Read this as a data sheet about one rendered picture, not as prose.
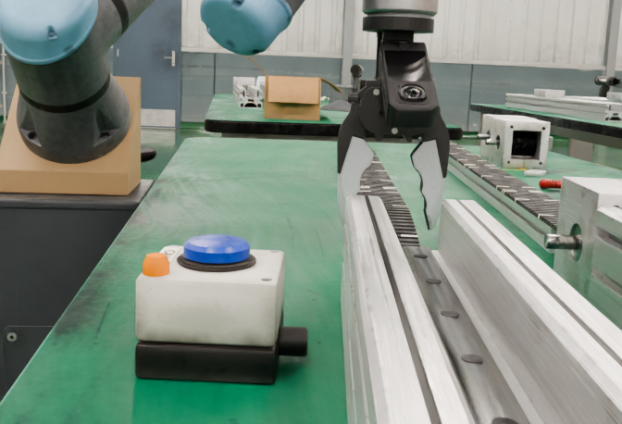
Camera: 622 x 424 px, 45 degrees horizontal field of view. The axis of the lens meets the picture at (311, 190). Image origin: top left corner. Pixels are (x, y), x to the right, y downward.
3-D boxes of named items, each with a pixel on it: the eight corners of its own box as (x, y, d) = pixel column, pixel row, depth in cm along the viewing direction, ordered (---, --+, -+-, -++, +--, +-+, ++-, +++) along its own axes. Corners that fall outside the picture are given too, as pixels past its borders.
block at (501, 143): (477, 161, 158) (480, 117, 157) (529, 163, 159) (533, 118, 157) (490, 168, 148) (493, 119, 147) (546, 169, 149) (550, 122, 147)
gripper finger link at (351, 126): (366, 182, 76) (400, 104, 75) (367, 185, 74) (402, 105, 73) (324, 166, 76) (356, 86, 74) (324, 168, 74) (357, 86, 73)
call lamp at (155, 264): (145, 268, 43) (145, 248, 43) (171, 269, 43) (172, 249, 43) (139, 276, 41) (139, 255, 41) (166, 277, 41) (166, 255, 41)
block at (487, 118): (469, 155, 170) (472, 113, 168) (518, 156, 170) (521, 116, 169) (480, 160, 160) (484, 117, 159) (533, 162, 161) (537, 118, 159)
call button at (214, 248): (189, 261, 47) (190, 230, 47) (252, 264, 47) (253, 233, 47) (177, 279, 43) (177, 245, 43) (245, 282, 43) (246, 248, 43)
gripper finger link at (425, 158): (450, 212, 80) (426, 130, 79) (459, 223, 75) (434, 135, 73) (422, 220, 81) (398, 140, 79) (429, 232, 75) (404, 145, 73)
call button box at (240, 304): (164, 330, 50) (165, 239, 49) (307, 337, 50) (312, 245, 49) (133, 379, 42) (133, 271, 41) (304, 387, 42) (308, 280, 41)
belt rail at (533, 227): (427, 153, 172) (428, 140, 171) (443, 153, 172) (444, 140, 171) (549, 253, 77) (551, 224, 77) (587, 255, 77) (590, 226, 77)
